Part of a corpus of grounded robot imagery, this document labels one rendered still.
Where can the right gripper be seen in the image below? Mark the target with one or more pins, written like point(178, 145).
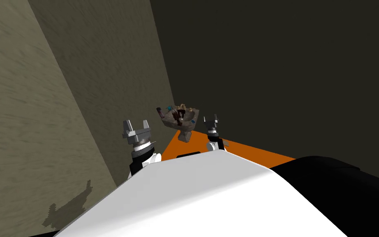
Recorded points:
point(212, 125)

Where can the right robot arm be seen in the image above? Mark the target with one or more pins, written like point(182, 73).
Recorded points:
point(337, 194)

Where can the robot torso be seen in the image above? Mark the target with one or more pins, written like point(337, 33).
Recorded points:
point(196, 197)

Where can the brown pedestal sink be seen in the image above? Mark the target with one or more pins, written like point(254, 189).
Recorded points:
point(182, 121)

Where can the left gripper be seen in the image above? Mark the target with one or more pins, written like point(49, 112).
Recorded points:
point(138, 135)

